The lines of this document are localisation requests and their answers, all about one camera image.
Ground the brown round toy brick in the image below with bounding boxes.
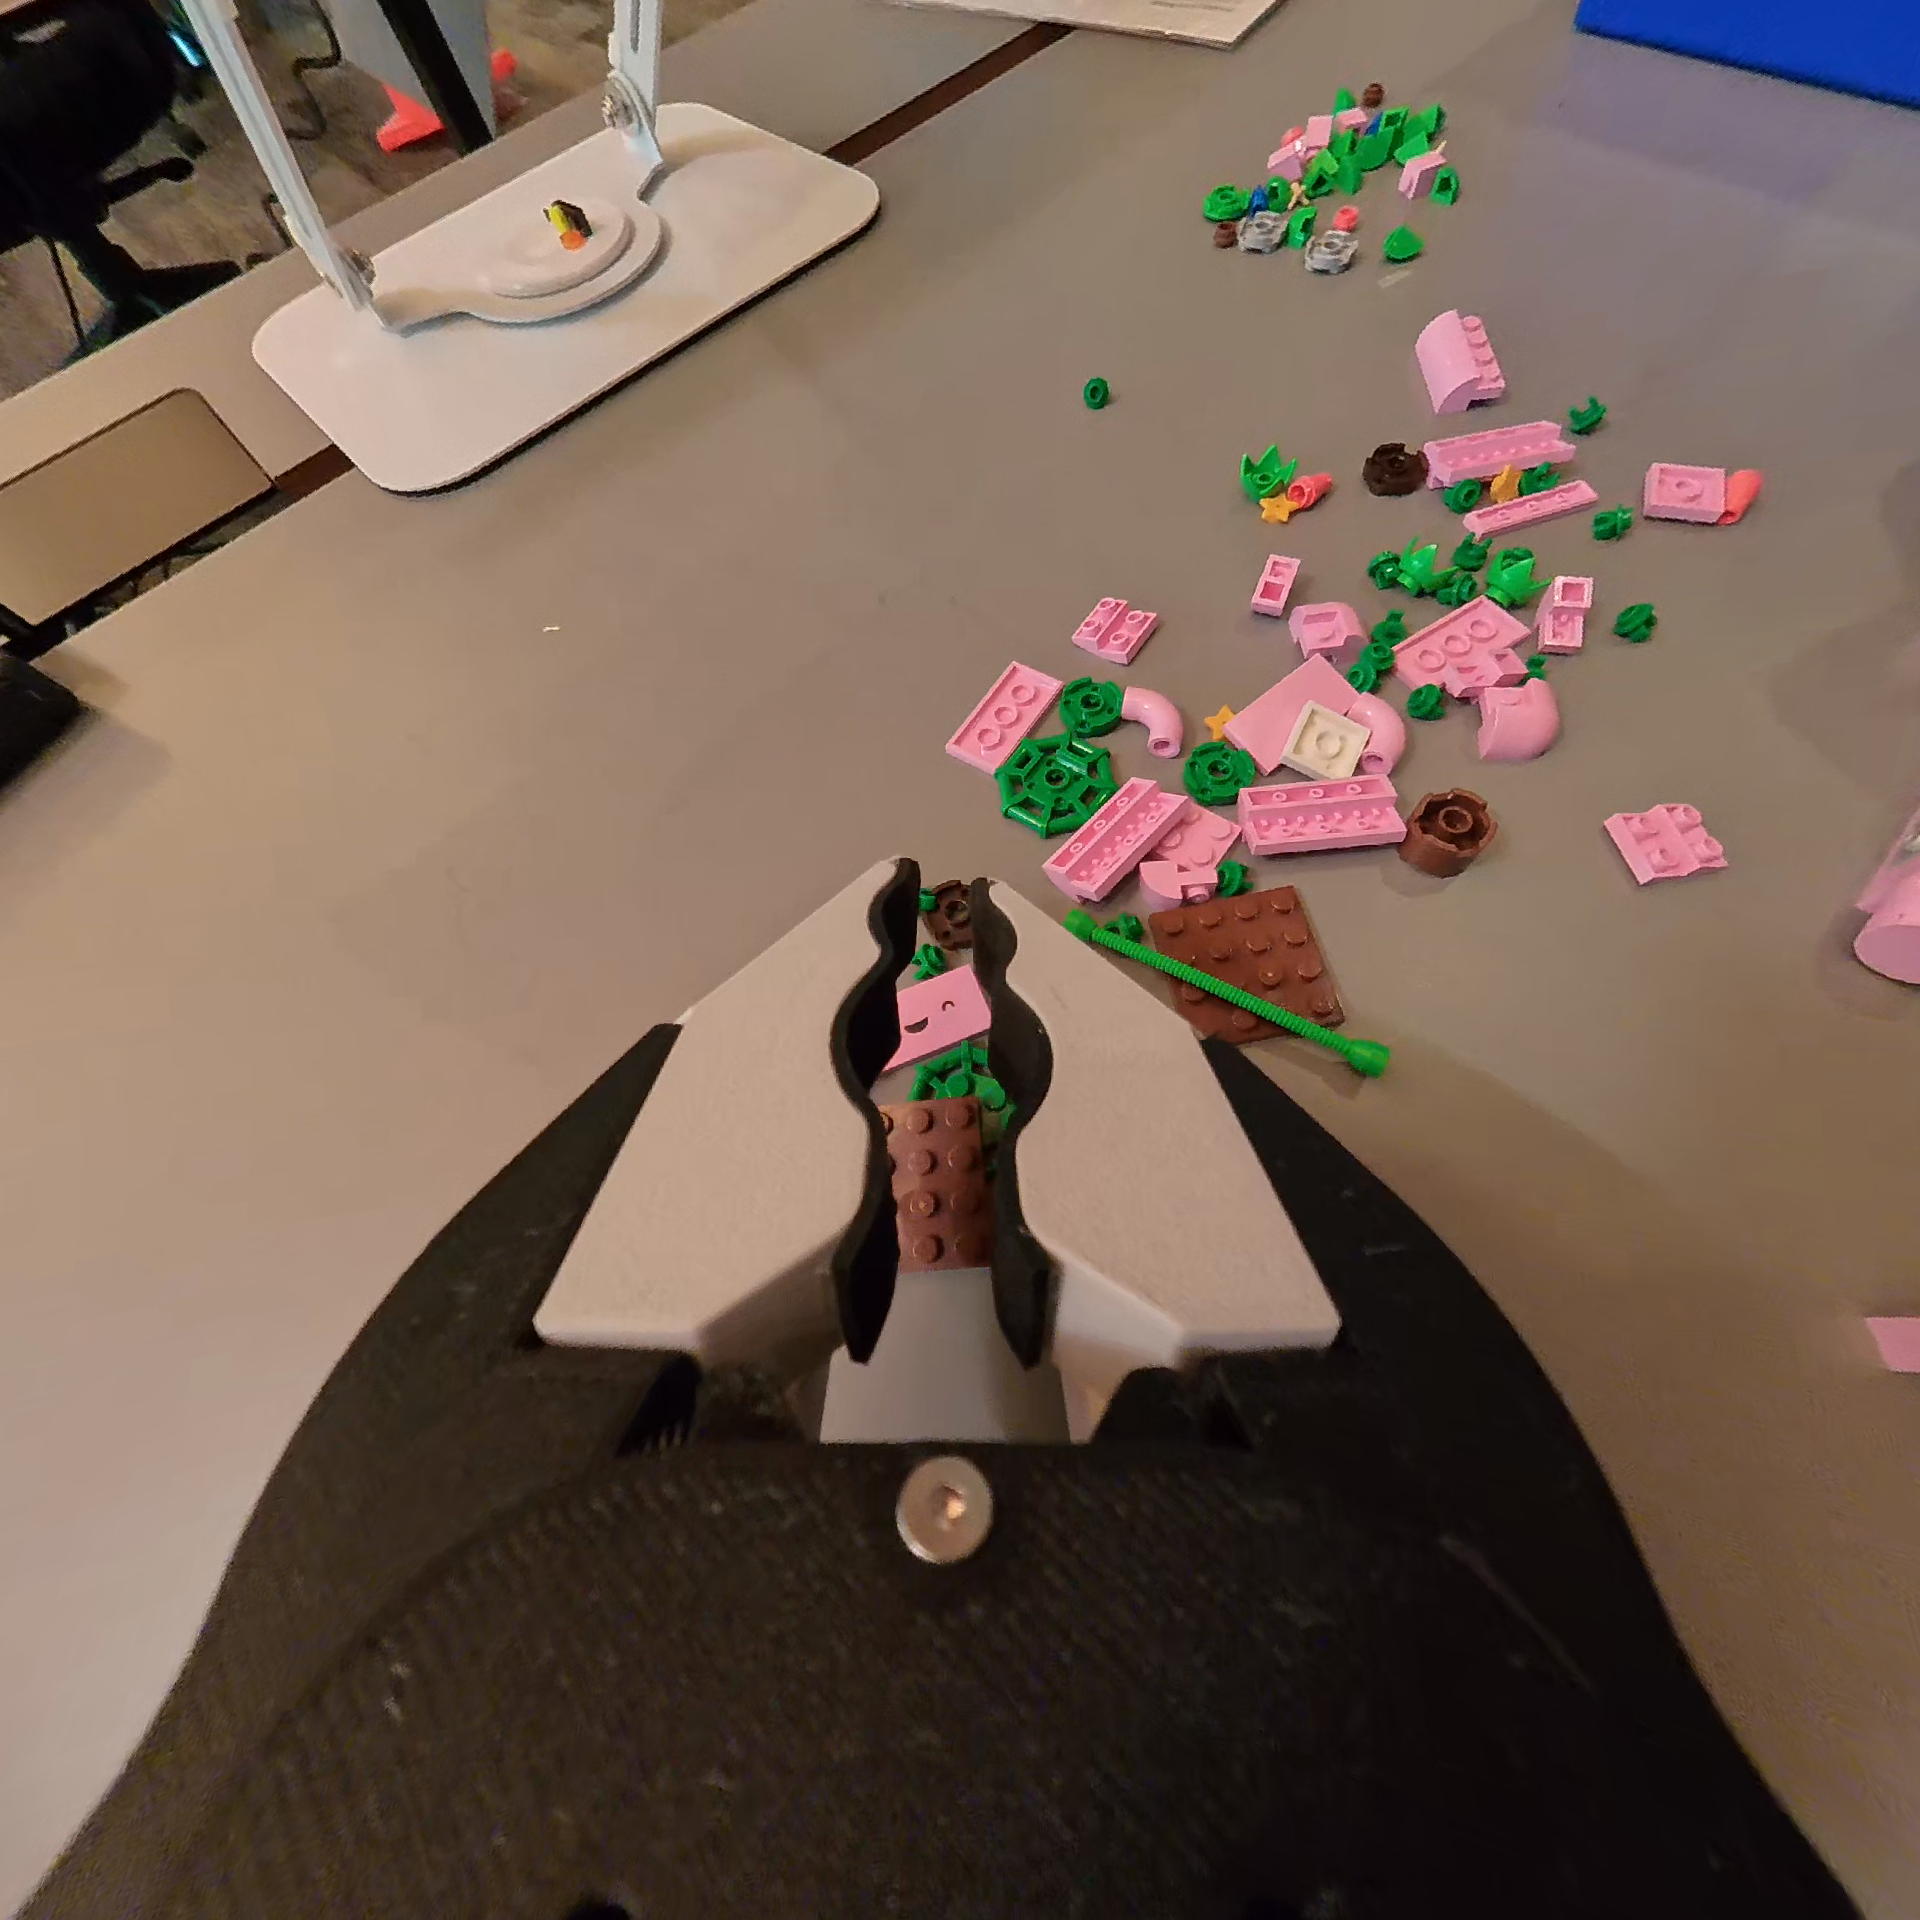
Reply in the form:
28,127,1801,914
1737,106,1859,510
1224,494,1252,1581
1401,787,1502,879

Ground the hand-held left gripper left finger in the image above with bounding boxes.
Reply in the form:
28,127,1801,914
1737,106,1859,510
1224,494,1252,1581
533,856,943,1444

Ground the tan hatch cover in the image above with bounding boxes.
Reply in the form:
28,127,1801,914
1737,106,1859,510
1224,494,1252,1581
0,386,277,632

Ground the black flat object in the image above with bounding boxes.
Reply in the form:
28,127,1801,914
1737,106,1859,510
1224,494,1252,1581
0,647,87,794

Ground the green flexible toy rod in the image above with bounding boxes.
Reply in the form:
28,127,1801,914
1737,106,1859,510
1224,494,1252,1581
1062,908,1391,1082

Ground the pink large flat tile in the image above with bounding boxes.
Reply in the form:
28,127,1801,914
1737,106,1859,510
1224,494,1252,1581
1222,653,1368,781

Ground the blue plastic bin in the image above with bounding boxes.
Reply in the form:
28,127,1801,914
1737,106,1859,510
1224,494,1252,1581
1573,0,1920,109

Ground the pink rounded top brick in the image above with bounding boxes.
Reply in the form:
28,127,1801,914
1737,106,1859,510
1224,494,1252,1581
1414,306,1508,418

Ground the pink notched toy plate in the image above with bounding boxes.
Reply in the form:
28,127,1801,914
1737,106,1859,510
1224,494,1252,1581
1601,802,1729,887

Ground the black office chair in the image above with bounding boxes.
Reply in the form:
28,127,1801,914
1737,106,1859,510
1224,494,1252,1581
0,0,243,324

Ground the pink smiling face tile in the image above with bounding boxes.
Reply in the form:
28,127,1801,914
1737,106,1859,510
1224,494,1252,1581
885,964,995,1074

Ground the pink dome toy brick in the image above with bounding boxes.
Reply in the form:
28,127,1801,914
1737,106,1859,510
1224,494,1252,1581
1473,678,1566,763

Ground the green web round plate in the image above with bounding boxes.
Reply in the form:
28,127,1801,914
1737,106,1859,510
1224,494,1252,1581
997,731,1119,836

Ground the pink long hollow toy brick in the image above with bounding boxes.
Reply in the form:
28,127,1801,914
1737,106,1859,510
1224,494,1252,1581
1236,775,1413,860

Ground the brown rectangular toy plate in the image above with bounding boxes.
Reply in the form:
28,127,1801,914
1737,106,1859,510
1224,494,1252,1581
883,1100,1000,1280

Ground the paper instruction sheet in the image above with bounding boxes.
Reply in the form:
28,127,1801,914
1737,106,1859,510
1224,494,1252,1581
1035,0,1292,50

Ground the pink thin strip plate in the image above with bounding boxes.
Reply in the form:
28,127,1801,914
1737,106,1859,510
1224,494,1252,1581
1462,477,1601,542

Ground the pile of mixed tiny pieces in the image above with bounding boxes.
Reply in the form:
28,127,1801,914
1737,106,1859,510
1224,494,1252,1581
1199,82,1465,276

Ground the pink long studded plate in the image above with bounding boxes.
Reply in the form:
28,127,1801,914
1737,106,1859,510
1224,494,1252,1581
1389,595,1535,699
1043,778,1203,906

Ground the green toy pieces cluster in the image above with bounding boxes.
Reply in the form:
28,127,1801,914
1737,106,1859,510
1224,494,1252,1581
907,1043,1021,1126

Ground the brown square toy plate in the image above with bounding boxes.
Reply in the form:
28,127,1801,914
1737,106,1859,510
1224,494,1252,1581
1143,884,1347,1045

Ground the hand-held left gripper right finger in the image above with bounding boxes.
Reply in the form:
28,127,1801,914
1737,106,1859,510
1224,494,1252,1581
948,877,1341,1444

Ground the white stand base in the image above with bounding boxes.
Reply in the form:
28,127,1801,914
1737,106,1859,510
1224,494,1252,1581
251,102,883,494

